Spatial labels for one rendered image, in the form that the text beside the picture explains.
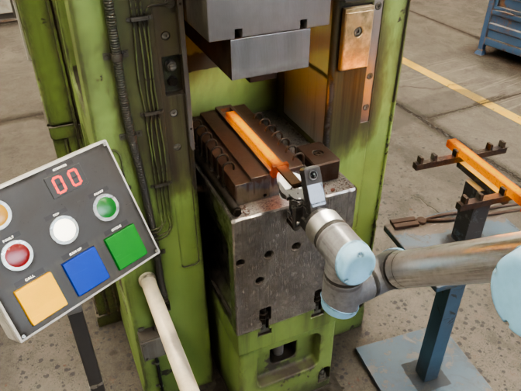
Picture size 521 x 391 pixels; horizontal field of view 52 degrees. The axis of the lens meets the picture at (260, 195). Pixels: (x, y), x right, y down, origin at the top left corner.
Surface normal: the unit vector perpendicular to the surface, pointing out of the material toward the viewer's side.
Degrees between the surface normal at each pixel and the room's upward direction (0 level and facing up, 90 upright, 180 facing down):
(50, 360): 0
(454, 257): 67
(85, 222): 60
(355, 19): 90
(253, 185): 90
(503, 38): 90
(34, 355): 0
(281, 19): 90
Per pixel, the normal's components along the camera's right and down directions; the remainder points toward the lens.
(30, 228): 0.65, -0.08
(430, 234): 0.00, -0.82
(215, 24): 0.40, 0.53
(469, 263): -0.92, 0.09
